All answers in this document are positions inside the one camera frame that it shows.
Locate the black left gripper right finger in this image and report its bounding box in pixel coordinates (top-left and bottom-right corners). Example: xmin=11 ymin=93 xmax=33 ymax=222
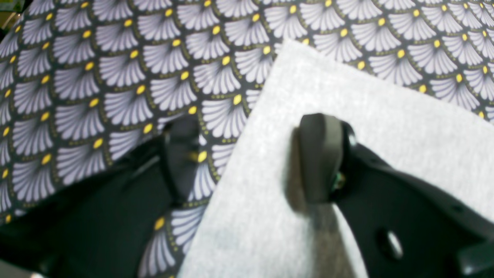
xmin=298 ymin=113 xmax=494 ymax=278

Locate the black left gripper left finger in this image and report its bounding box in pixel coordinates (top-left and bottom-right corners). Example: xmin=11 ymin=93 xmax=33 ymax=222
xmin=1 ymin=116 xmax=200 ymax=278

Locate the light grey T-shirt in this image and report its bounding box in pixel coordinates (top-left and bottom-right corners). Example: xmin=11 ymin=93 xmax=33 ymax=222
xmin=178 ymin=41 xmax=493 ymax=278

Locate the fan-patterned tablecloth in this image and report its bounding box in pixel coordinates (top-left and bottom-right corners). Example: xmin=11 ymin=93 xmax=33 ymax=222
xmin=1 ymin=0 xmax=494 ymax=278

